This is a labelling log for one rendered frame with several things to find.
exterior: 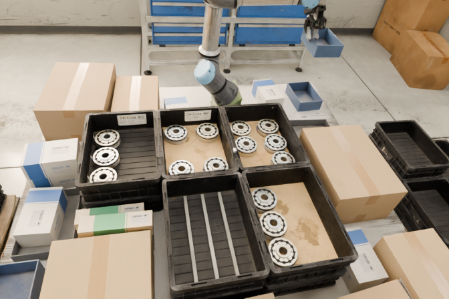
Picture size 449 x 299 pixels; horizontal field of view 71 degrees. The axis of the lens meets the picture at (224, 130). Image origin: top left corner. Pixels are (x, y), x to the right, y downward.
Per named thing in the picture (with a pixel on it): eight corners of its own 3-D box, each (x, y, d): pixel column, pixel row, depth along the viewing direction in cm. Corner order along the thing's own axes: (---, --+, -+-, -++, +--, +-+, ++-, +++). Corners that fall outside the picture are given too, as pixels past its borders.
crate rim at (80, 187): (87, 117, 140) (85, 113, 138) (156, 113, 146) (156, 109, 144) (75, 191, 112) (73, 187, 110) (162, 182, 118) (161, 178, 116)
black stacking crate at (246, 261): (163, 197, 125) (162, 179, 117) (236, 189, 131) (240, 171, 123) (172, 306, 97) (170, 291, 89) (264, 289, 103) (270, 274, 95)
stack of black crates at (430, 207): (377, 212, 209) (402, 181, 186) (417, 207, 215) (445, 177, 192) (413, 273, 181) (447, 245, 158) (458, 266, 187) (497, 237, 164)
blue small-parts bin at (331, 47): (300, 39, 179) (303, 27, 174) (324, 39, 182) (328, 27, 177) (313, 57, 165) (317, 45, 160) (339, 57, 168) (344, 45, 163)
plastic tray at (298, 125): (288, 153, 164) (290, 146, 161) (278, 126, 178) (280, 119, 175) (337, 151, 169) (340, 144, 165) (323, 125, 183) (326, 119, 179)
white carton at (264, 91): (250, 92, 200) (252, 80, 194) (268, 90, 203) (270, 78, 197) (262, 112, 186) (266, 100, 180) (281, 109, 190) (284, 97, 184)
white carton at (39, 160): (27, 180, 127) (19, 165, 121) (31, 158, 135) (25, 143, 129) (81, 173, 132) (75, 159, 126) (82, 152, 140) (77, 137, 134)
